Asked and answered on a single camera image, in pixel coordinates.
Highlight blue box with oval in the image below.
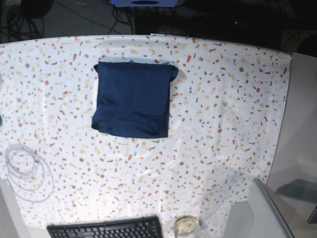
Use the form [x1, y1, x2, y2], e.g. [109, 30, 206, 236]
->
[109, 0, 185, 7]

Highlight terrazzo patterned table cloth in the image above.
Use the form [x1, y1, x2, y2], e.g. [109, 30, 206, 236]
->
[0, 35, 292, 238]

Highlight coiled white cable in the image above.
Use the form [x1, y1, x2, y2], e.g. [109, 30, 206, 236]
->
[4, 145, 54, 203]

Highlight black computer keyboard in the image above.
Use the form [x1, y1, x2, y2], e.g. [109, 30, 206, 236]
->
[47, 216, 163, 238]

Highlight clear glass jar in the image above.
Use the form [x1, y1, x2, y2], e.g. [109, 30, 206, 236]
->
[173, 216, 201, 238]

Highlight dark blue t-shirt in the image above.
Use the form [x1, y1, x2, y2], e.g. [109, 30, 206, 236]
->
[92, 62, 179, 139]

